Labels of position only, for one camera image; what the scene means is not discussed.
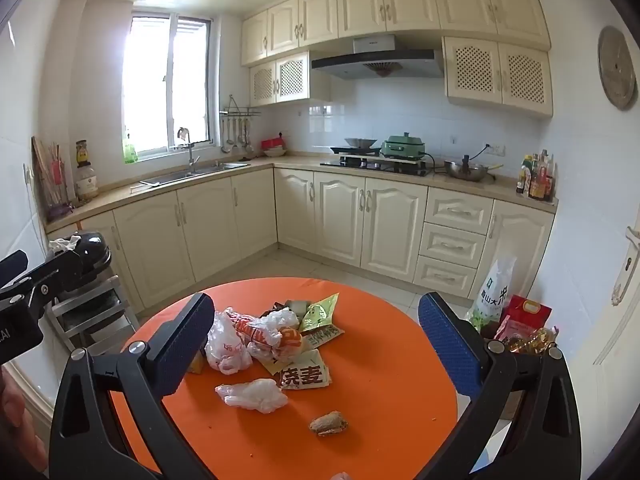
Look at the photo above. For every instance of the green electric cooker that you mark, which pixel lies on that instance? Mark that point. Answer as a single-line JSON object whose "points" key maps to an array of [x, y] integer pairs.
{"points": [[402, 146]]}

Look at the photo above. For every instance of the grey packet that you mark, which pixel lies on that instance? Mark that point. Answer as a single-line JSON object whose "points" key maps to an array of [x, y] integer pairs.
{"points": [[301, 306]]}

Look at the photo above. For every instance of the cream stove base cabinet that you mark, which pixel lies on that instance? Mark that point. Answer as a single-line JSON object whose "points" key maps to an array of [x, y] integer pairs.
{"points": [[350, 220]]}

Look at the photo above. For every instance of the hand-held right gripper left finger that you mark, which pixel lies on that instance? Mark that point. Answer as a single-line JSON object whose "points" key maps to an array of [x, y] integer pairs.
{"points": [[182, 345]]}

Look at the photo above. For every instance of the red rice bag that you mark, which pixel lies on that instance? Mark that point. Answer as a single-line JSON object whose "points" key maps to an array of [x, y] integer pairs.
{"points": [[530, 312]]}

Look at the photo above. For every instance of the round wooden board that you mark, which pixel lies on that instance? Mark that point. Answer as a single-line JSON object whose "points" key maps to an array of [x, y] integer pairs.
{"points": [[616, 67]]}

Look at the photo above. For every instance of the small lattice door cabinet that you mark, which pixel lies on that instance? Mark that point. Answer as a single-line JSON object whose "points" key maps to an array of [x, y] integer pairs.
{"points": [[280, 77]]}

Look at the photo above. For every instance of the cluster of condiment bottles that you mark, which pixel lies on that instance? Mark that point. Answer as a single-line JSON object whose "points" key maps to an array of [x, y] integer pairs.
{"points": [[537, 180]]}

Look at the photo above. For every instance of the wooden cutting board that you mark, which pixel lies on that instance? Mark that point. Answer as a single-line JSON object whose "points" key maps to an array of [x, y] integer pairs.
{"points": [[40, 165]]}

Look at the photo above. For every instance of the wall utensil rack with ladles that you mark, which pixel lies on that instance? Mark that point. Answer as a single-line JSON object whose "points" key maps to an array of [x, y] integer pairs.
{"points": [[240, 112]]}

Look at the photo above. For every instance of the black gas stove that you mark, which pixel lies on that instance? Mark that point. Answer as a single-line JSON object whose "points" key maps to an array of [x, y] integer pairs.
{"points": [[380, 166]]}

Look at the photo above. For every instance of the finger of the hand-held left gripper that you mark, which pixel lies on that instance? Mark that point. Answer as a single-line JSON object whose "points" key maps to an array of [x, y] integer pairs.
{"points": [[55, 275], [12, 267]]}

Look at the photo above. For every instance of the narrow cream base cabinet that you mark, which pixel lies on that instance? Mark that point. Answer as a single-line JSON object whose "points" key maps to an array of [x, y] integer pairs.
{"points": [[520, 245]]}

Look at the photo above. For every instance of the green snack wrapper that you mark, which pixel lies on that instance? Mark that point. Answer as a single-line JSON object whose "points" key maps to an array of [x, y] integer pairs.
{"points": [[320, 312]]}

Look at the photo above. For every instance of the orange and white plastic bag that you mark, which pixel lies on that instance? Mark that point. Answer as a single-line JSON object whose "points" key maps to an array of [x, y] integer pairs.
{"points": [[280, 340]]}

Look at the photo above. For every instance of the cream door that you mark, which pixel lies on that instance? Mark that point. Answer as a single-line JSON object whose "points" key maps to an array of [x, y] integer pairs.
{"points": [[625, 340]]}

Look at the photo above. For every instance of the white rice bag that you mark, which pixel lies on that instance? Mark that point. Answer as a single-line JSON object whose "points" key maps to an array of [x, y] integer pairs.
{"points": [[492, 295]]}

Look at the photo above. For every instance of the clear plastic bag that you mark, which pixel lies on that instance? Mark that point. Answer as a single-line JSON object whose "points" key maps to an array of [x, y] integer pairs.
{"points": [[255, 395]]}

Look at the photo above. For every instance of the chopstick holder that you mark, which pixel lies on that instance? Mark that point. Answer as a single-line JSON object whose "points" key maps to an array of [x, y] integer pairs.
{"points": [[60, 185]]}

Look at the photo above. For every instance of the dark jar yellow label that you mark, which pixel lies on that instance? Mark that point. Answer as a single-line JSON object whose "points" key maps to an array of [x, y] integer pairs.
{"points": [[85, 152]]}

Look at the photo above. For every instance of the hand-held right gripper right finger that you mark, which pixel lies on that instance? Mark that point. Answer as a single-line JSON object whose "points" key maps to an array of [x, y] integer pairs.
{"points": [[447, 345]]}

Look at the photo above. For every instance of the orange round table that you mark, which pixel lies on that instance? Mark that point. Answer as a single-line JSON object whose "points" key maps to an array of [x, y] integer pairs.
{"points": [[390, 400]]}

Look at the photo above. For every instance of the white wall outlet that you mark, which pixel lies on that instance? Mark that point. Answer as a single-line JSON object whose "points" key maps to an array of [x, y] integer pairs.
{"points": [[496, 149]]}

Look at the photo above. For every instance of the steel faucet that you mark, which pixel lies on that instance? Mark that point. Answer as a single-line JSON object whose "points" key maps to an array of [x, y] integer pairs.
{"points": [[191, 155]]}

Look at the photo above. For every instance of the range hood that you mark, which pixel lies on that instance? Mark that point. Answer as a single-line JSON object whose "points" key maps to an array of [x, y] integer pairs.
{"points": [[375, 62]]}

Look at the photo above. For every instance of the red container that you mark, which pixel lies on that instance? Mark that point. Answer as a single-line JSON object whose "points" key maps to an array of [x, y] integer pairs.
{"points": [[272, 144]]}

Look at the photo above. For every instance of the white plastic scrap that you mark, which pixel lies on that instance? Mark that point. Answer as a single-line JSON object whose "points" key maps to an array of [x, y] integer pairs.
{"points": [[340, 476]]}

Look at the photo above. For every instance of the steel wok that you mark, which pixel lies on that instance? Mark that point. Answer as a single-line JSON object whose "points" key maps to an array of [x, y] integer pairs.
{"points": [[467, 171]]}

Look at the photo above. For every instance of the tan paper scrap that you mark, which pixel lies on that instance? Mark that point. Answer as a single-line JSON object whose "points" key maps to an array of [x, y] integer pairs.
{"points": [[199, 364]]}

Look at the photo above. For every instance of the cooking oil bottle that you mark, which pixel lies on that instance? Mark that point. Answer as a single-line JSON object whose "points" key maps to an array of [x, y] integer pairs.
{"points": [[530, 342]]}

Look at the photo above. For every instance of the white cloth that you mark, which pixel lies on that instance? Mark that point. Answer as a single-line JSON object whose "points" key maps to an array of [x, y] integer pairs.
{"points": [[62, 244]]}

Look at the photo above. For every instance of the black countertop grill appliance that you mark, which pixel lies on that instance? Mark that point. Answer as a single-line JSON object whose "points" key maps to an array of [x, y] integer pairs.
{"points": [[92, 255]]}

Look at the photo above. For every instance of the white plastic bag red print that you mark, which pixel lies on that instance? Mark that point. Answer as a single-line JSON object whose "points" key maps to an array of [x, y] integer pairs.
{"points": [[227, 347]]}

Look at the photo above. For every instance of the green bottle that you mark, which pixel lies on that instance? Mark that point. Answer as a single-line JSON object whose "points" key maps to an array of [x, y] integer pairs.
{"points": [[130, 152]]}

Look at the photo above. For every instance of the steel sink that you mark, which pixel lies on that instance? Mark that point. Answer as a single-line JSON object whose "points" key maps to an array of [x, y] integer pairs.
{"points": [[170, 177]]}

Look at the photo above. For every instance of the large pale jar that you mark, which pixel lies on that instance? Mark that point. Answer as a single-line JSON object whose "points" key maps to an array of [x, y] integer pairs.
{"points": [[86, 182]]}

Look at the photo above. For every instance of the beige printed wrapper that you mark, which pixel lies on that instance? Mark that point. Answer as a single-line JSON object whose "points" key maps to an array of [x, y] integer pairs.
{"points": [[325, 336]]}

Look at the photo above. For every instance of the yellow wrapper with black print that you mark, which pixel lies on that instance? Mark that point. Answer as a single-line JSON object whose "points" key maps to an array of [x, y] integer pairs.
{"points": [[305, 375]]}

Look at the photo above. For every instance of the person's left hand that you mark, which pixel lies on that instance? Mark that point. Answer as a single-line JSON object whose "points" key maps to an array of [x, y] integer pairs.
{"points": [[15, 425]]}

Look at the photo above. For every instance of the brown food scrap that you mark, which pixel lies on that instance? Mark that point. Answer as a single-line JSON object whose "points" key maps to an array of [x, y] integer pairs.
{"points": [[327, 424]]}

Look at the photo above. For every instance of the dark snack wrapper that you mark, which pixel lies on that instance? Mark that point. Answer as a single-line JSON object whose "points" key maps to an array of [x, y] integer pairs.
{"points": [[282, 308]]}

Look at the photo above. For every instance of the cream drawer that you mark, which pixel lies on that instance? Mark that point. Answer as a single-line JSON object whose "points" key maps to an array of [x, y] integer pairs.
{"points": [[452, 245], [460, 210], [445, 276]]}

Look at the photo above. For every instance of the cream upper cabinet run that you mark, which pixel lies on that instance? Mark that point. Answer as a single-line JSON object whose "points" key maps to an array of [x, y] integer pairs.
{"points": [[400, 0]]}

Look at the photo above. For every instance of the window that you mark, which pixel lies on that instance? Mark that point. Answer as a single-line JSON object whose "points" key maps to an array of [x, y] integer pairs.
{"points": [[150, 85]]}

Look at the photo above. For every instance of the large lattice door cabinet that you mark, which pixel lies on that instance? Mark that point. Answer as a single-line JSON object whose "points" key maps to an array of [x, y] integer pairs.
{"points": [[500, 75]]}

